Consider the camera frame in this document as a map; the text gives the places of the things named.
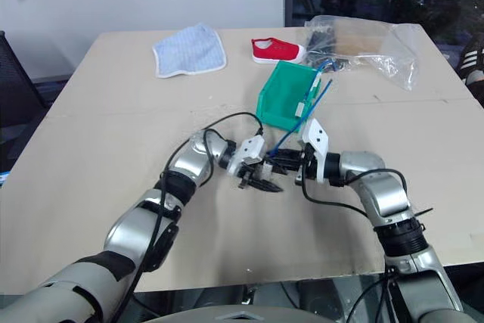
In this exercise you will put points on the grey rounded cover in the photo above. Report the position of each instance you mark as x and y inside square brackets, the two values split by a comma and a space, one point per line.
[242, 315]

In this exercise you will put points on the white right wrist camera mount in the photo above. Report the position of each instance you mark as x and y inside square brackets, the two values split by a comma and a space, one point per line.
[315, 135]

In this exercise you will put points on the small blue object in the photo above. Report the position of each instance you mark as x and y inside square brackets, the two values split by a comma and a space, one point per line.
[3, 178]

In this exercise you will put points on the white coupler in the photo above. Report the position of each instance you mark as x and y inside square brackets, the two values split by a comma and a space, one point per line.
[300, 108]

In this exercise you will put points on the black white striped sneaker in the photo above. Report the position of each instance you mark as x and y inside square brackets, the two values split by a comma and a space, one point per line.
[470, 56]

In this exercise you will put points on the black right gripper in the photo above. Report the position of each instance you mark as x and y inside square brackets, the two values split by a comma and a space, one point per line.
[307, 166]

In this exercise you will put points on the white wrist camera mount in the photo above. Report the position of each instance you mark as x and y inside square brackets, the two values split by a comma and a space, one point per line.
[252, 147]
[315, 135]

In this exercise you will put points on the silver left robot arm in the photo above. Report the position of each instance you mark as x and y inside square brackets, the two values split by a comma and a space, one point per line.
[136, 221]

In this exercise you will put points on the clear plastic bag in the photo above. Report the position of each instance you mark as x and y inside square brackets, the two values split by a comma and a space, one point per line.
[397, 54]

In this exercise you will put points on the red canvas shoe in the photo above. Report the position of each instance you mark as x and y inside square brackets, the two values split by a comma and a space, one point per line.
[276, 50]

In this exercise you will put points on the blue white striped cloth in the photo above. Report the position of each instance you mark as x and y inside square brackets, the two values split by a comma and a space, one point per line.
[189, 50]

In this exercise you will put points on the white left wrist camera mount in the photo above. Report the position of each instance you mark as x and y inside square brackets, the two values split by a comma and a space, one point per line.
[252, 147]

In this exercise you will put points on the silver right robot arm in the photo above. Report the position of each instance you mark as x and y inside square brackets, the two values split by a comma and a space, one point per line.
[385, 194]

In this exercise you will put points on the brown cardboard piece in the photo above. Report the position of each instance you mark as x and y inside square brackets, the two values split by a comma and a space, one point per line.
[359, 39]

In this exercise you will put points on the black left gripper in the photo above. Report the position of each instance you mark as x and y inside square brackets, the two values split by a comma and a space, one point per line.
[247, 171]

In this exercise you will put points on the black office chair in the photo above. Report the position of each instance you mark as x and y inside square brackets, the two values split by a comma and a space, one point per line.
[15, 81]

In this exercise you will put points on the green plastic bin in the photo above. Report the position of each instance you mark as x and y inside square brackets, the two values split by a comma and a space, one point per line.
[283, 88]

